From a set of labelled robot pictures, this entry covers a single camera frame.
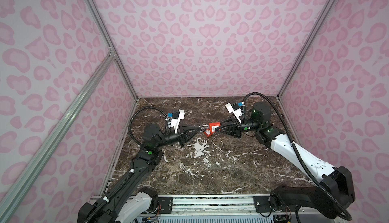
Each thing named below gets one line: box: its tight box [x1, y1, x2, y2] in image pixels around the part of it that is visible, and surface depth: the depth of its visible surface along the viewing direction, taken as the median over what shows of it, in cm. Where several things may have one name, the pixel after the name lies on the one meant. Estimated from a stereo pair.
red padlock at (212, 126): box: [203, 122, 221, 138], surface depth 64 cm
